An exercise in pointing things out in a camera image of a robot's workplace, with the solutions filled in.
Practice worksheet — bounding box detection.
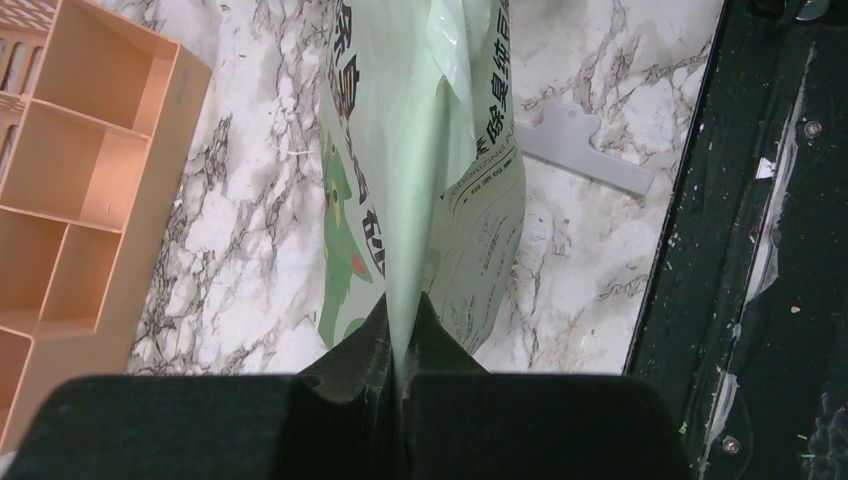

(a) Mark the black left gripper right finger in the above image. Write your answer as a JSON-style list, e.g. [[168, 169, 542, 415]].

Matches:
[[405, 296, 693, 479]]

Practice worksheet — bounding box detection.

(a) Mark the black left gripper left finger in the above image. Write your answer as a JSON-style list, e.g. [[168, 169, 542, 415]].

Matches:
[[5, 300, 392, 479]]

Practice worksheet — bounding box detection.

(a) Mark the green litter bag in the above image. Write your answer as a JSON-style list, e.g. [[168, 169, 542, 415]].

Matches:
[[316, 0, 528, 359]]

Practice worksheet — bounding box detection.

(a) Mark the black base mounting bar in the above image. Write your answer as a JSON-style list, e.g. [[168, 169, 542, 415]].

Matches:
[[625, 1, 847, 479]]

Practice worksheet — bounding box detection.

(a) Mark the orange plastic file organizer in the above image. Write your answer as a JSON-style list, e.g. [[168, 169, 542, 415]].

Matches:
[[1, 1, 211, 453]]

